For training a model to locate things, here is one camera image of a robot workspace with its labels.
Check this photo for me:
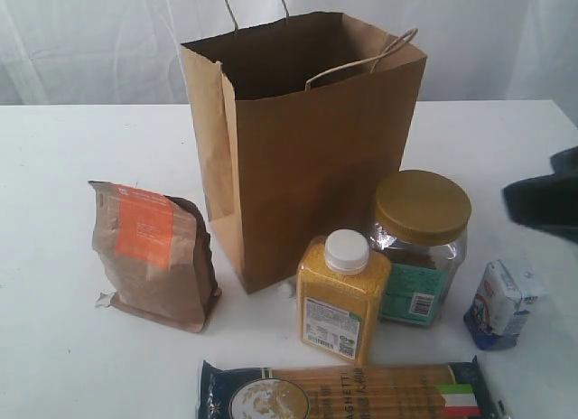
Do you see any clear jar gold lid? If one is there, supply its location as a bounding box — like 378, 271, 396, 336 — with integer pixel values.
369, 170, 471, 327

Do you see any yellow grain bottle white cap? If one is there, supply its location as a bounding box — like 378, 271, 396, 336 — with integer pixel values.
296, 229, 392, 366

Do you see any brown paper shopping bag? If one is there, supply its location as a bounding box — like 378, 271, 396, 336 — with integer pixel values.
181, 12, 427, 293

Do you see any small white blue packet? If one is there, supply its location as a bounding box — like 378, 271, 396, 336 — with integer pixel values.
463, 257, 547, 350

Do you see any spaghetti package dark blue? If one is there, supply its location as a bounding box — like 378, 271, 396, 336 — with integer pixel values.
196, 359, 508, 418

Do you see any white crumpled pebble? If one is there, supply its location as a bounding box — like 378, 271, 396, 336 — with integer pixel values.
277, 282, 296, 299

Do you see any brown coffee pouch orange label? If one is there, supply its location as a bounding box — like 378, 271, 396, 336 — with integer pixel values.
90, 181, 221, 333

